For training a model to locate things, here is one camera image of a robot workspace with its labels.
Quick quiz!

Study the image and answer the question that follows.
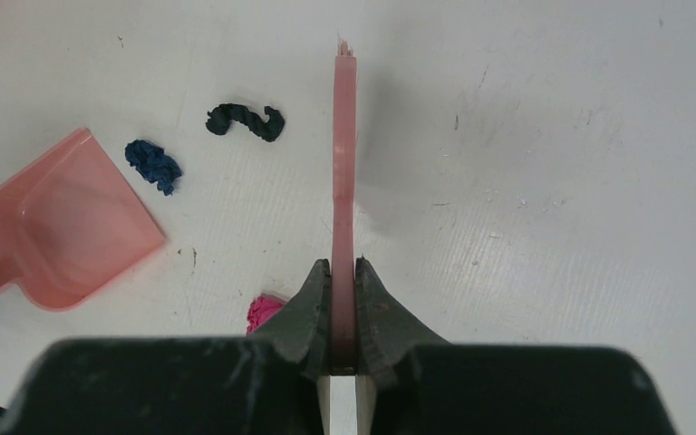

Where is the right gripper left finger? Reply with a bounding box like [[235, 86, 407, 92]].
[[0, 259, 331, 434]]

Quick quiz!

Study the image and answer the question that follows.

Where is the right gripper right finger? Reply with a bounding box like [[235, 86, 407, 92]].
[[355, 258, 675, 434]]

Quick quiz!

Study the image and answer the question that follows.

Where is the magenta paper scrap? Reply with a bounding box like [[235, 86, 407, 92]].
[[246, 295, 286, 335]]

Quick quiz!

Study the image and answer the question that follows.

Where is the pink hand brush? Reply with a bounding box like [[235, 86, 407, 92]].
[[330, 39, 358, 376]]

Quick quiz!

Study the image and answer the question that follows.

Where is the dark blue paper scrap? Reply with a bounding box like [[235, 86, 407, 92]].
[[124, 140, 183, 196]]

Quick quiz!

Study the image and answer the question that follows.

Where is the pink plastic dustpan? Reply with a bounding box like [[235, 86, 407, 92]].
[[0, 129, 166, 311]]

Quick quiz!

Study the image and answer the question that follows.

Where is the black paper scrap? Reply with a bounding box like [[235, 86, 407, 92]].
[[205, 103, 285, 142]]

